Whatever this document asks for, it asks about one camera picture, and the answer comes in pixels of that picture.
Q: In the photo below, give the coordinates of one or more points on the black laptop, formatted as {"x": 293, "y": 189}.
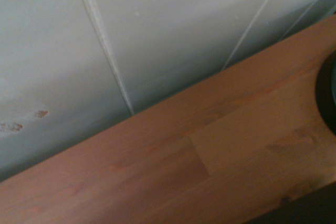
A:
{"x": 309, "y": 208}

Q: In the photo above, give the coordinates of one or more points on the black desk lamp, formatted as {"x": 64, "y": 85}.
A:
{"x": 325, "y": 90}

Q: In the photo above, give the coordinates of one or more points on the wooden desk with black frame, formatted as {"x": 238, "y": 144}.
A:
{"x": 183, "y": 169}

